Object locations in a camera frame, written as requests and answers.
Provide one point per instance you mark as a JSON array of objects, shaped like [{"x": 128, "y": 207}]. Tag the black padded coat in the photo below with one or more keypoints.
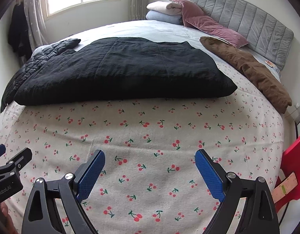
[{"x": 119, "y": 68}]

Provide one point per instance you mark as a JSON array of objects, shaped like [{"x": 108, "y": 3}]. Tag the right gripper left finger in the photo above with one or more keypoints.
[{"x": 41, "y": 214}]

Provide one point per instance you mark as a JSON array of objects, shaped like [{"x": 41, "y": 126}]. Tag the pink velvet pillow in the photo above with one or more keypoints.
[{"x": 194, "y": 17}]

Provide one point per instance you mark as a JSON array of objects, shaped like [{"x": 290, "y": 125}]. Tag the light blue folded blanket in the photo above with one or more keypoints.
[{"x": 158, "y": 16}]

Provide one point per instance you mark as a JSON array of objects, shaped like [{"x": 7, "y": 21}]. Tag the black hanging clothes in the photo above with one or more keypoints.
[{"x": 18, "y": 36}]

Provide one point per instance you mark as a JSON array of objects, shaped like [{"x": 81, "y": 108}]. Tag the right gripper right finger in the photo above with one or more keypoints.
[{"x": 259, "y": 212}]

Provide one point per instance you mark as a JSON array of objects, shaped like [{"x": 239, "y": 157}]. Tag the brown garment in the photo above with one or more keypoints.
[{"x": 254, "y": 71}]

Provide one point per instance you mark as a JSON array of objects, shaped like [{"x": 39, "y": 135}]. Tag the grey padded headboard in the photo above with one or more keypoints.
[{"x": 265, "y": 34}]

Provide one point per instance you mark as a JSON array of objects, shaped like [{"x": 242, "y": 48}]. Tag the white folded blanket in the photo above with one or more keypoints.
[{"x": 168, "y": 8}]

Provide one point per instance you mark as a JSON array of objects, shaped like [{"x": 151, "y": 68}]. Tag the red plastic stool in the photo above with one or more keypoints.
[{"x": 288, "y": 189}]

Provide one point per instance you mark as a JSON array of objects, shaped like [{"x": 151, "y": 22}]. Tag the white dotted curtain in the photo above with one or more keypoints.
[{"x": 37, "y": 32}]

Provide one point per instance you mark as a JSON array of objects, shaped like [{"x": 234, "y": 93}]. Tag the cherry print bed sheet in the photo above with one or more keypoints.
[{"x": 149, "y": 183}]

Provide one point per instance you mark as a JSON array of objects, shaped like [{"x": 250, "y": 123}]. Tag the left hand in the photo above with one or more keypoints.
[{"x": 6, "y": 223}]

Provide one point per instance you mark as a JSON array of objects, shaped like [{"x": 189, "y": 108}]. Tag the black quilted down jacket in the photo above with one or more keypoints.
[{"x": 32, "y": 65}]

